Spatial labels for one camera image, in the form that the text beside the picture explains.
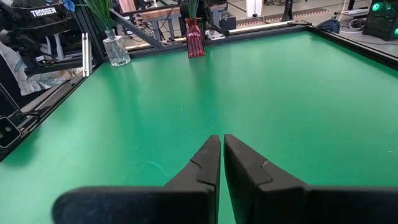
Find black rig upright post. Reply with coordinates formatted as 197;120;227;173
73;0;108;63

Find black computer tower green light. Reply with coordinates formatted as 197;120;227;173
361;0;398;42

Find green table mat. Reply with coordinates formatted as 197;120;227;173
0;30;398;224

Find white power strip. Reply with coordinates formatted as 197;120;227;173
333;7;371;17

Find long silver bracket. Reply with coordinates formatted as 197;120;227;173
81;32;93;78

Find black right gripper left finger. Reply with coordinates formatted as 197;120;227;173
51;134;222;224

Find black table-level camera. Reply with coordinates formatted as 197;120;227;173
0;115;22;150

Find wooden workbench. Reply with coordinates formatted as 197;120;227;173
139;6;183;42

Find clear glass vase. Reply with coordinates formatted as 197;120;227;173
102;29;132;67

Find dark red vase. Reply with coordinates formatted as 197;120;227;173
184;17;206;59

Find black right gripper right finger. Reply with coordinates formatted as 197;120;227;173
223;134;398;224

